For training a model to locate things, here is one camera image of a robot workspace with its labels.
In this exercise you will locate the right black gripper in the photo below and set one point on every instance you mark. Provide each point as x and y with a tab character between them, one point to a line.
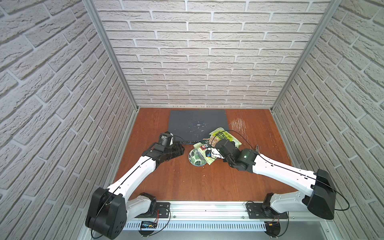
216	146

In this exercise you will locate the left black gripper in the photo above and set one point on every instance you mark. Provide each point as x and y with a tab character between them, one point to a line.
178	148

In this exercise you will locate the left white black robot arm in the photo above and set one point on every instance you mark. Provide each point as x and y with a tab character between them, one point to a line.
111	208

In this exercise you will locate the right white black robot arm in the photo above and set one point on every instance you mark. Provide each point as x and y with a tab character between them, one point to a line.
315	192

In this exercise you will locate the green leaf pattern bowl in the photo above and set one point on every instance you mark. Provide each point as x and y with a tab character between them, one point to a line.
196	158

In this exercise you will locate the left small circuit board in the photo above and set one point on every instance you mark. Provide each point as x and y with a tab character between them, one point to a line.
148	225

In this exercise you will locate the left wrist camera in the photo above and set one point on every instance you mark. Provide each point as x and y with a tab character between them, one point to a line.
166	139

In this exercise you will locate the grey network switch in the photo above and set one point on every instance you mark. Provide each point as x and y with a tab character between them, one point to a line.
192	126

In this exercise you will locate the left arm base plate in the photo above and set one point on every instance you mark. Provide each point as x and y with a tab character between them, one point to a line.
159	210

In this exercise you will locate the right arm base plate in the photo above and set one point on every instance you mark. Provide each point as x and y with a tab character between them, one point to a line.
260	211

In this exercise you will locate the aluminium frame rail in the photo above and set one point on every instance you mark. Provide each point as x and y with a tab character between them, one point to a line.
221	217

